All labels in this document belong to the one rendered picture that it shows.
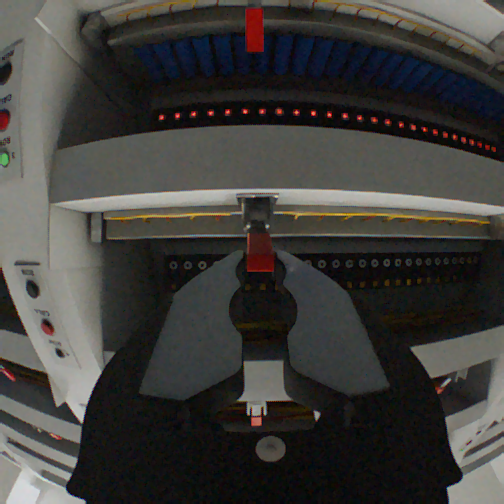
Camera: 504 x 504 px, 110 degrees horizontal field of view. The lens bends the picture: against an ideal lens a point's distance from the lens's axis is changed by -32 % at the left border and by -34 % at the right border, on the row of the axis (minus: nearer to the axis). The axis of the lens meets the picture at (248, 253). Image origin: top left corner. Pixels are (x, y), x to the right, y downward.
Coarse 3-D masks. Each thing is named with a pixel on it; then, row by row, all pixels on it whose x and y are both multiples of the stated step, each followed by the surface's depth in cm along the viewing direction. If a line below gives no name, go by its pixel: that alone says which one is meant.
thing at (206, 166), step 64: (192, 128) 16; (256, 128) 16; (320, 128) 16; (64, 192) 16; (128, 192) 16; (192, 192) 16; (256, 192) 16; (320, 192) 16; (384, 192) 16; (448, 192) 16; (64, 256) 18; (128, 256) 30
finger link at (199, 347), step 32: (192, 288) 10; (224, 288) 10; (192, 320) 8; (224, 320) 8; (160, 352) 7; (192, 352) 7; (224, 352) 7; (160, 384) 6; (192, 384) 6; (224, 384) 6
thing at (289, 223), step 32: (128, 224) 21; (160, 224) 21; (192, 224) 21; (224, 224) 21; (288, 224) 21; (320, 224) 21; (352, 224) 21; (384, 224) 21; (416, 224) 21; (448, 224) 21; (480, 224) 20
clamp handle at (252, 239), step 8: (256, 224) 17; (264, 224) 17; (256, 232) 15; (264, 232) 15; (248, 240) 13; (256, 240) 13; (264, 240) 13; (248, 248) 12; (256, 248) 12; (264, 248) 12; (272, 248) 12; (248, 256) 11; (256, 256) 11; (264, 256) 11; (272, 256) 11; (248, 264) 11; (256, 264) 11; (264, 264) 11; (272, 264) 11
